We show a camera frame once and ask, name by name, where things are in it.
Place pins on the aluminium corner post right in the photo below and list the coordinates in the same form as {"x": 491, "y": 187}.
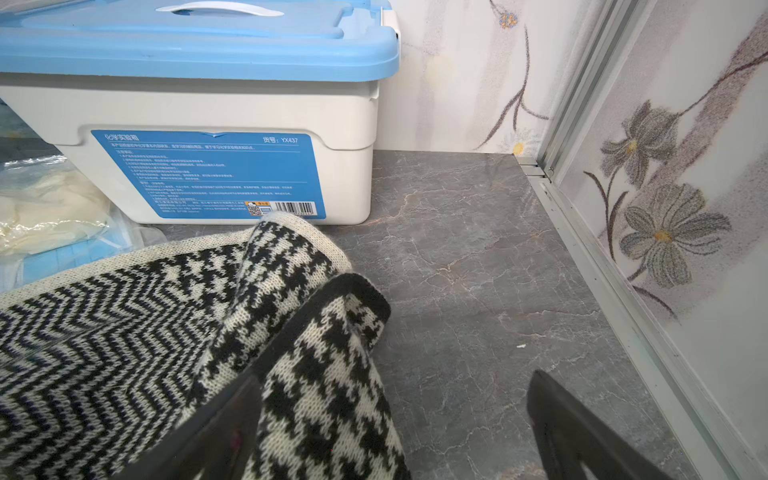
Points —
{"x": 657, "y": 142}

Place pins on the black white knitted scarf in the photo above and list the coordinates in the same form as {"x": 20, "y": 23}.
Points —
{"x": 100, "y": 363}

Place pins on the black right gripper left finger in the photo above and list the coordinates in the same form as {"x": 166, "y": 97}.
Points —
{"x": 214, "y": 443}

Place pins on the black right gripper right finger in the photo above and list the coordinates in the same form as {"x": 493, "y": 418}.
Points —
{"x": 573, "y": 442}

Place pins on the clear bag with gloves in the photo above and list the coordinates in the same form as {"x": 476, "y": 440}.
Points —
{"x": 54, "y": 219}

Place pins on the white box blue lid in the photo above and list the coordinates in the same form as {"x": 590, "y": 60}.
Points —
{"x": 207, "y": 112}

